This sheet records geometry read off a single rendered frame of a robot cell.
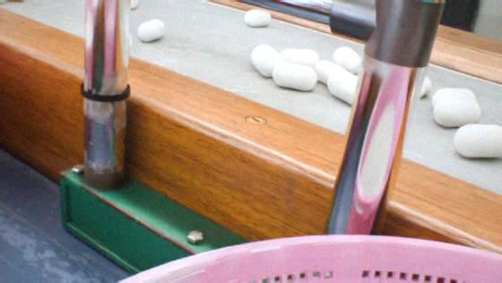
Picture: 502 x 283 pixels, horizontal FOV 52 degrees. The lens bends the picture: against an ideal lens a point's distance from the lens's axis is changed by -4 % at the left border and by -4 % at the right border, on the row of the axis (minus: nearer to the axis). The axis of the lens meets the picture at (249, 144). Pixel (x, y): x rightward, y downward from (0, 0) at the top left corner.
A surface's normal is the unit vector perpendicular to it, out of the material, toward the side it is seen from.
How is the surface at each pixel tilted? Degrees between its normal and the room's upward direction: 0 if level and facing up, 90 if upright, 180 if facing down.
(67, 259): 0
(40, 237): 0
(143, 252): 90
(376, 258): 75
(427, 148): 0
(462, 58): 45
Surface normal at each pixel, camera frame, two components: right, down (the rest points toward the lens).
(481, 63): -0.32, -0.44
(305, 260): 0.32, 0.19
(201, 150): -0.58, 0.29
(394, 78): -0.15, 0.41
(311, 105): 0.13, -0.90
